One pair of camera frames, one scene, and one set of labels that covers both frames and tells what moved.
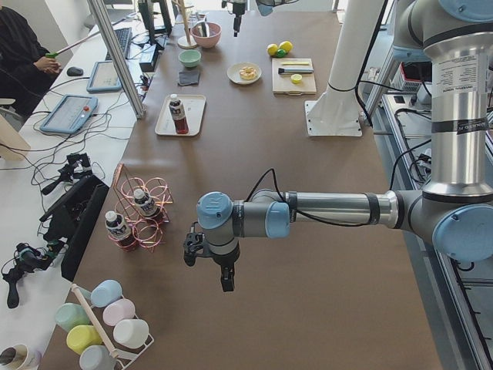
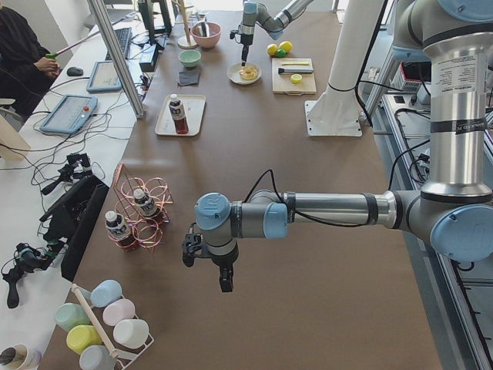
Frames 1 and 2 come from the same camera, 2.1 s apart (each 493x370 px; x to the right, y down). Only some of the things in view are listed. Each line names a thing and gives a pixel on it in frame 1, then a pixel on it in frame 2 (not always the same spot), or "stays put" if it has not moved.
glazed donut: [247, 72] stays put
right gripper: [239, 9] -> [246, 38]
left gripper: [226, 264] stays put
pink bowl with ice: [209, 42] stays put
